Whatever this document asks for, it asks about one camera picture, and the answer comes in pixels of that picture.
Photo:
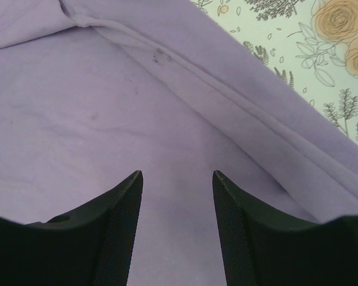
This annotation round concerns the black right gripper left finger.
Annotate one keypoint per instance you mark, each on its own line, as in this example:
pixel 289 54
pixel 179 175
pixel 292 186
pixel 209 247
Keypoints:
pixel 89 245

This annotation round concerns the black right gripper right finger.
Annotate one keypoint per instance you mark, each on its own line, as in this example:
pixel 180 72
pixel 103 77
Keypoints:
pixel 262 245

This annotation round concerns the floral tablecloth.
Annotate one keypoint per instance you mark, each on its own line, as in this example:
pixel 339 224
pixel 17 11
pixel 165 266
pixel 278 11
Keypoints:
pixel 311 45

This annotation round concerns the purple t shirt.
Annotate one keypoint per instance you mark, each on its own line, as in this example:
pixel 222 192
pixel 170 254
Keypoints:
pixel 91 91

